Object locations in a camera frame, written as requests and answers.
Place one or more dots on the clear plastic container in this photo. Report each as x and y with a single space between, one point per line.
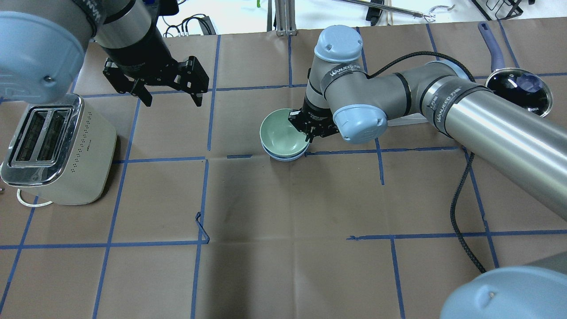
415 118

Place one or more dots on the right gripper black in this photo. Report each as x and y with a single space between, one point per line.
316 114

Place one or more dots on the blue bowl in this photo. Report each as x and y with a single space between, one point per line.
279 157

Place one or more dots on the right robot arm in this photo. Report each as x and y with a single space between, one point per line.
357 232

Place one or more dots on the dark blue saucepan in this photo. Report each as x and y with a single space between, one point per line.
521 87

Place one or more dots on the aluminium frame post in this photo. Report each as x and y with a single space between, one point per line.
281 17

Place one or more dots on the green bowl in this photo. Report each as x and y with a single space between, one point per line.
279 136

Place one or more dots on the cream toaster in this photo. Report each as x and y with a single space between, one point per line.
61 152

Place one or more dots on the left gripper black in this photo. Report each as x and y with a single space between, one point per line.
138 52

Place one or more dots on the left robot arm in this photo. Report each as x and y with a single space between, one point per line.
43 44

